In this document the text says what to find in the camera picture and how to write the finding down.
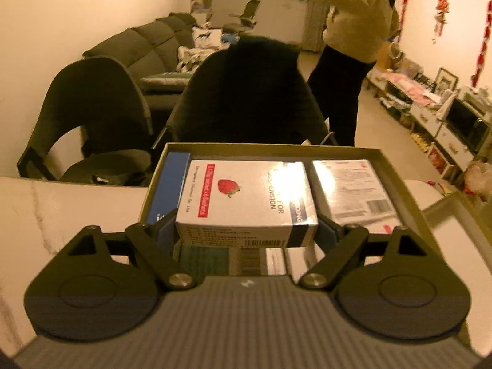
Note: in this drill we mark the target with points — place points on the black microwave oven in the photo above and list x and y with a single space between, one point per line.
469 125

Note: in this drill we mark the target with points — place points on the window curtain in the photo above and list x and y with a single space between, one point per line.
313 15

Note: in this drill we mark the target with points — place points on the green medicine box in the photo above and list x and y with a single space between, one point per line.
203 259

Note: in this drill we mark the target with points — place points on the translucent plastic bag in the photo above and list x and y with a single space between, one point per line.
478 178

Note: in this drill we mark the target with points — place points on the white barcode label box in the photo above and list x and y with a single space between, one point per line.
353 192

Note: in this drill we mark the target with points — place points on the beige cardboard box lid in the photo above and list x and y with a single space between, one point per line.
457 226

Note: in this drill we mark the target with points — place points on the pink cloth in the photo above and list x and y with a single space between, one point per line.
411 88

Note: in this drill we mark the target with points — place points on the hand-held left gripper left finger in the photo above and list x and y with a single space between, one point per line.
167 234

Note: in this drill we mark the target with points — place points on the dark green chair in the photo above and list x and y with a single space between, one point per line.
250 92
96 96

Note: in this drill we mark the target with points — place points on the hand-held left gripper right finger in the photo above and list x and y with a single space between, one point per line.
331 234

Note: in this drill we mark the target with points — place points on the white animal print cushion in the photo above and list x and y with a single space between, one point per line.
207 37

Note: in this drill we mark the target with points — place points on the white strawberry print box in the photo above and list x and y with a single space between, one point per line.
246 200

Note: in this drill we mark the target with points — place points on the green cushion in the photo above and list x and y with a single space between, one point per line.
165 82

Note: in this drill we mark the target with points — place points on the grey office chair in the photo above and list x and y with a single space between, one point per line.
246 11

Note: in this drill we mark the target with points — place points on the dark green sofa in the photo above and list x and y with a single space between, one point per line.
146 46

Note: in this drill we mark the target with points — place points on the blue medicine box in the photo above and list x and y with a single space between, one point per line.
169 184

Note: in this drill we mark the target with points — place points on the white patterned cushion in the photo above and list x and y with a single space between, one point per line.
192 58

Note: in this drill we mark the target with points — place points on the large beige cardboard box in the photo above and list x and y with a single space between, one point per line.
250 153

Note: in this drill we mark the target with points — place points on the framed picture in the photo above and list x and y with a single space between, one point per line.
446 80

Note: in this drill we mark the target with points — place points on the round white mirror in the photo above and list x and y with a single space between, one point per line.
394 50

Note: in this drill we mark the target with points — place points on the white low cabinet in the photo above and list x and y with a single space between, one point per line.
434 123

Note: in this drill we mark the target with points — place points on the white marble desktop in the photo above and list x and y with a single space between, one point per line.
57 215

